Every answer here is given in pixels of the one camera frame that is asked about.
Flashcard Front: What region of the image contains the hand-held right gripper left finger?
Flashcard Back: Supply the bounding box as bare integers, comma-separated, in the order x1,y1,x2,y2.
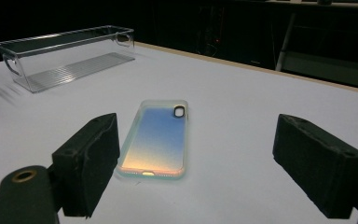
51,112,121,218

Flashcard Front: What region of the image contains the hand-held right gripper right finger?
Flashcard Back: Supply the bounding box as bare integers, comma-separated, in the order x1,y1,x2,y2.
272,113,358,219

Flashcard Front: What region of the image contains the translucent phone case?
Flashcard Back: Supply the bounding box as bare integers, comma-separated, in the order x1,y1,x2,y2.
115,99,189,181

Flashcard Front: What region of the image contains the clear plastic storage bin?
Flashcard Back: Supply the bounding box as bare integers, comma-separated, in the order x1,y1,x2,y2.
0,25,136,93

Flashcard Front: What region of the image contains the white table cover sheet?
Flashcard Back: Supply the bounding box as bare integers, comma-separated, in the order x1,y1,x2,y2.
0,41,358,224

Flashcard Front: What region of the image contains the desk with white legs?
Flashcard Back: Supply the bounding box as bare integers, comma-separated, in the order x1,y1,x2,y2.
274,0,358,91

